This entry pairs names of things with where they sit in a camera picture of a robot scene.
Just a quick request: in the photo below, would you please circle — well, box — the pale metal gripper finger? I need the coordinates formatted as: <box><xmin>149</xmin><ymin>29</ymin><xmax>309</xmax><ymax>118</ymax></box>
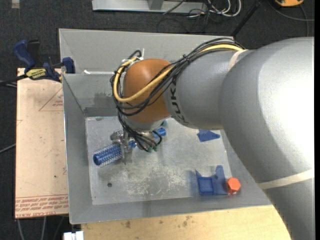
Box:
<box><xmin>123</xmin><ymin>146</ymin><xmax>134</xmax><ymax>165</ymax></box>

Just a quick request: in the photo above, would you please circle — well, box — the blue spiky roller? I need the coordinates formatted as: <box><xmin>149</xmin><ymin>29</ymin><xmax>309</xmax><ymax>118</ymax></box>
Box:
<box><xmin>92</xmin><ymin>143</ymin><xmax>125</xmax><ymax>168</ymax></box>

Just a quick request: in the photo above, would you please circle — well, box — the grey metal bin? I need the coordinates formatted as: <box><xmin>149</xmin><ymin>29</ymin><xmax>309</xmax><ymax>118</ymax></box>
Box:
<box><xmin>58</xmin><ymin>28</ymin><xmax>274</xmax><ymax>225</ymax></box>

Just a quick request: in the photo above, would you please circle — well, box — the small blue cylinder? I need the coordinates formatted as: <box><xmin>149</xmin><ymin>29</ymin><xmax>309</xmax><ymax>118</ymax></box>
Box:
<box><xmin>151</xmin><ymin>126</ymin><xmax>168</xmax><ymax>139</ymax></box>

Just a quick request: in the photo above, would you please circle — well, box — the brown cardboard board, red print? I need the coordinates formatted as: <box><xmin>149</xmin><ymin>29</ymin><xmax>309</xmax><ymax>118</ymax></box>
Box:
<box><xmin>14</xmin><ymin>67</ymin><xmax>70</xmax><ymax>220</ymax></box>

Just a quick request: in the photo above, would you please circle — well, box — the blue wedge block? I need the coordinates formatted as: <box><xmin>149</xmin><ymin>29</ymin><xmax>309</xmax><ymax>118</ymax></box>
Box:
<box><xmin>196</xmin><ymin>129</ymin><xmax>222</xmax><ymax>143</ymax></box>

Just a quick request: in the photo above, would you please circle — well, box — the orange hexagonal block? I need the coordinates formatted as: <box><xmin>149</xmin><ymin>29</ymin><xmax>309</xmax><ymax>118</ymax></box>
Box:
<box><xmin>225</xmin><ymin>176</ymin><xmax>242</xmax><ymax>196</ymax></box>

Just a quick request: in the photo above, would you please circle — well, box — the blue bracket block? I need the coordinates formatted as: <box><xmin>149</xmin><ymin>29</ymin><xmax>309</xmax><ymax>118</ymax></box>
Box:
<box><xmin>194</xmin><ymin>164</ymin><xmax>229</xmax><ymax>197</ymax></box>

